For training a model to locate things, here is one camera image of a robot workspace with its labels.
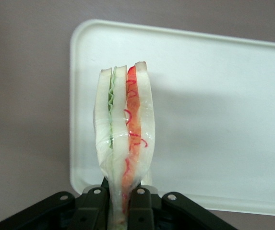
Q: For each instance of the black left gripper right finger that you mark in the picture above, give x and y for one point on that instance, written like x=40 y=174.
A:
x=175 y=213

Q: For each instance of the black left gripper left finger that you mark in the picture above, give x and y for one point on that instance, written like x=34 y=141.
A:
x=55 y=210

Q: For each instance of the triangle sandwich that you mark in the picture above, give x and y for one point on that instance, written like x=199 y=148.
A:
x=120 y=124

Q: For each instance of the cream plastic tray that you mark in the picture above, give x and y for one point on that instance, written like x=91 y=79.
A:
x=211 y=119

